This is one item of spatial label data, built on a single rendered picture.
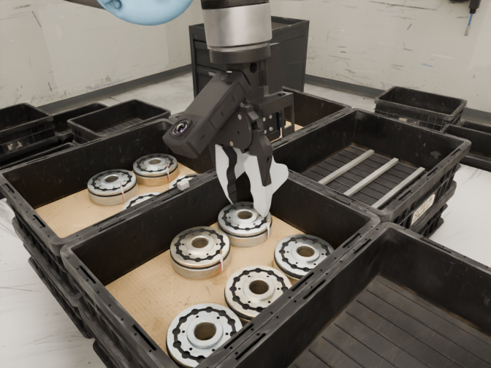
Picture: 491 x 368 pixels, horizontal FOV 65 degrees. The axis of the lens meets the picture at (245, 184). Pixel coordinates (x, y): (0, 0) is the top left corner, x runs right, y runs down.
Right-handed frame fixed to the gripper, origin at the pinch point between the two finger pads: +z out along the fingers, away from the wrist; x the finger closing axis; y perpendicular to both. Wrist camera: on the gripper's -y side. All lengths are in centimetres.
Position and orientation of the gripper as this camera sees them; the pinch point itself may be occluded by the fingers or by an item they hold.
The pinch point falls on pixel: (243, 204)
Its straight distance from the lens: 52.5
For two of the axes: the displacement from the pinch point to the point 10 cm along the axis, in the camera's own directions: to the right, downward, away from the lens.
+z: 1.0, 8.9, 4.4
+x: -7.0, -2.6, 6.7
